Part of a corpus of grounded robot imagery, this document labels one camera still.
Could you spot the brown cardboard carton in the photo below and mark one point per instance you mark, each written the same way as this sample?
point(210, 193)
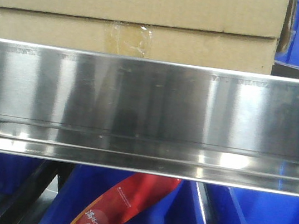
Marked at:
point(242, 35)

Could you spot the blue bin with snack bag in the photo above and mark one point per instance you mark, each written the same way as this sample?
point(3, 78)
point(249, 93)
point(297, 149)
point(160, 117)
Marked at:
point(86, 183)

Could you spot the red snack bag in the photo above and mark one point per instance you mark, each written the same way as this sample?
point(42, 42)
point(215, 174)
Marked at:
point(126, 199)

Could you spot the blue bin lower left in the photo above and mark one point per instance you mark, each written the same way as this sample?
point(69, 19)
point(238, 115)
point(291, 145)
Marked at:
point(14, 170)

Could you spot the stainless steel shelf rail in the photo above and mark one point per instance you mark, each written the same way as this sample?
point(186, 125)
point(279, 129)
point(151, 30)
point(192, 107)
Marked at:
point(217, 126)

